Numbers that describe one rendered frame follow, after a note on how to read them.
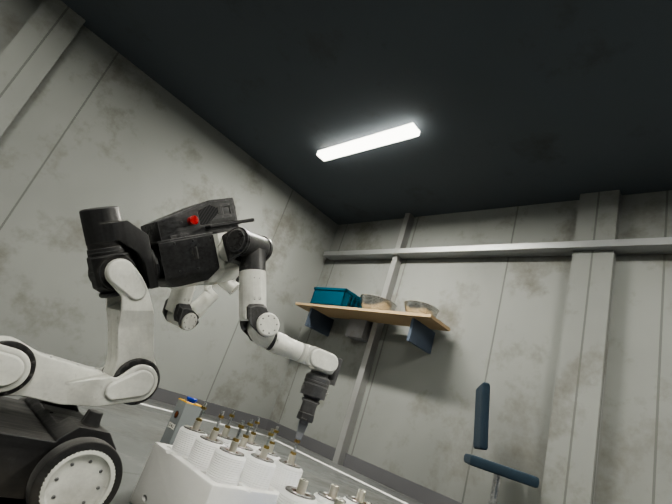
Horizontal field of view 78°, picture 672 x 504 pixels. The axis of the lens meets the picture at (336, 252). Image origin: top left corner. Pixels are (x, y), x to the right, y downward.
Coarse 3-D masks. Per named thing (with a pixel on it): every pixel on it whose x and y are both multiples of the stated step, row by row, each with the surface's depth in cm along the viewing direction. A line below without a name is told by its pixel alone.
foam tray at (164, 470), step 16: (160, 448) 133; (160, 464) 129; (176, 464) 123; (144, 480) 130; (160, 480) 125; (176, 480) 120; (192, 480) 115; (208, 480) 112; (144, 496) 127; (160, 496) 121; (176, 496) 116; (192, 496) 112; (208, 496) 108; (224, 496) 111; (240, 496) 114; (256, 496) 118; (272, 496) 122
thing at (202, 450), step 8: (200, 440) 126; (192, 448) 127; (200, 448) 125; (208, 448) 125; (192, 456) 125; (200, 456) 124; (208, 456) 124; (192, 464) 123; (200, 464) 123; (208, 464) 124
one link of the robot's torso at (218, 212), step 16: (192, 208) 144; (208, 208) 148; (224, 208) 153; (160, 224) 138; (176, 224) 139; (192, 224) 141; (208, 224) 147; (224, 224) 147; (160, 240) 138; (176, 240) 138; (192, 240) 141; (208, 240) 144; (160, 256) 140; (176, 256) 138; (192, 256) 141; (208, 256) 144; (224, 256) 146; (160, 272) 140; (176, 272) 138; (192, 272) 141; (208, 272) 145; (224, 272) 146; (176, 288) 146
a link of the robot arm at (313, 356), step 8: (304, 344) 144; (304, 352) 141; (312, 352) 140; (320, 352) 141; (328, 352) 143; (304, 360) 140; (312, 360) 140; (320, 360) 141; (328, 360) 142; (336, 360) 144; (320, 368) 141; (328, 368) 142; (336, 368) 144
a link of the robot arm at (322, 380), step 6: (342, 360) 150; (312, 372) 144; (318, 372) 143; (324, 372) 143; (336, 372) 147; (306, 378) 143; (312, 378) 142; (318, 378) 141; (324, 378) 142; (330, 378) 146; (336, 378) 147; (318, 384) 141; (324, 384) 142; (330, 384) 146
